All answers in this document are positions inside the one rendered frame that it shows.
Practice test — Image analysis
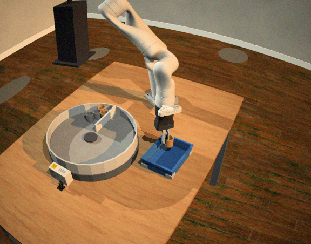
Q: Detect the blue open-top crate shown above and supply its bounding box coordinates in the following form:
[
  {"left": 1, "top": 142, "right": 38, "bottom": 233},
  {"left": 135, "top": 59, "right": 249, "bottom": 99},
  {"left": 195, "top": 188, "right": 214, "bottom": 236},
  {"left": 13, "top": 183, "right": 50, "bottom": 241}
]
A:
[{"left": 140, "top": 135, "right": 193, "bottom": 180}]

